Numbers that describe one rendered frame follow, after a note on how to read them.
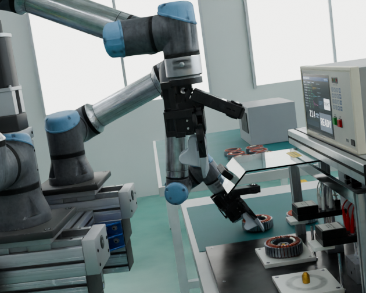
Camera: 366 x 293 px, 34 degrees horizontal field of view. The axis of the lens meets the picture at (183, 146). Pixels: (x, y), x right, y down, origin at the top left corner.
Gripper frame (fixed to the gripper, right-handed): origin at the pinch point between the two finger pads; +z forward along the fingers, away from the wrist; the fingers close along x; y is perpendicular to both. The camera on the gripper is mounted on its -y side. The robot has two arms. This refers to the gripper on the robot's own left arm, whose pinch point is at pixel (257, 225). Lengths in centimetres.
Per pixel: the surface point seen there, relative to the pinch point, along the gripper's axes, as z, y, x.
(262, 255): -8.8, 10.9, 35.5
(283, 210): 9.6, -14.6, -14.6
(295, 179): -13.5, -15.2, 21.9
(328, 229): -17, -2, 65
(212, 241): -8.4, 16.7, 3.5
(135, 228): 69, 32, -298
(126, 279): 54, 59, -181
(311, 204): -13.3, -9.1, 41.1
